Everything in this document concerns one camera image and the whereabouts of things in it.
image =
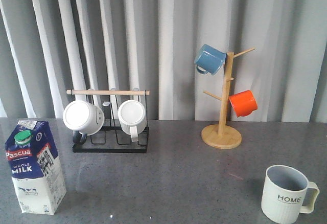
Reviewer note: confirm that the white smiley face mug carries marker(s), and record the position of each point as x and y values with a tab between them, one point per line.
84	119

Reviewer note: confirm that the black wire mug rack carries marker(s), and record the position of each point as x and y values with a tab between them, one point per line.
111	138

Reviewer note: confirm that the blue enamel mug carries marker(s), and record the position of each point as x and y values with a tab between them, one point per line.
209	60

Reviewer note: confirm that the white ribbed mug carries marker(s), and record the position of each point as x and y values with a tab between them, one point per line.
132	118

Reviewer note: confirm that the orange enamel mug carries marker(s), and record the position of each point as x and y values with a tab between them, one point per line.
243	103

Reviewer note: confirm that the grey pleated curtain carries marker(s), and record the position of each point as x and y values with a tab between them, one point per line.
49	46

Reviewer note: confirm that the wooden mug tree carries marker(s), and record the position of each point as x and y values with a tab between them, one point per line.
220	135

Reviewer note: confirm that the cream HOME mug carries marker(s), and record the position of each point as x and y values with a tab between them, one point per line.
286	193

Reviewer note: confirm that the blue white milk carton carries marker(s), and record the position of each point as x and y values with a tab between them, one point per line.
35	165

